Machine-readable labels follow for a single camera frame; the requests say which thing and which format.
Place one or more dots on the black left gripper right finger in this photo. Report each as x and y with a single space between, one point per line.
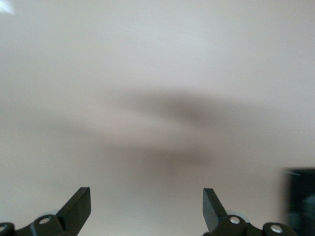
212 214

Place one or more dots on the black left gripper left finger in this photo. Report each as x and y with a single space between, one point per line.
73 214

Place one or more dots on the small black smartphone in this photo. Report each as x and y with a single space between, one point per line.
302 196

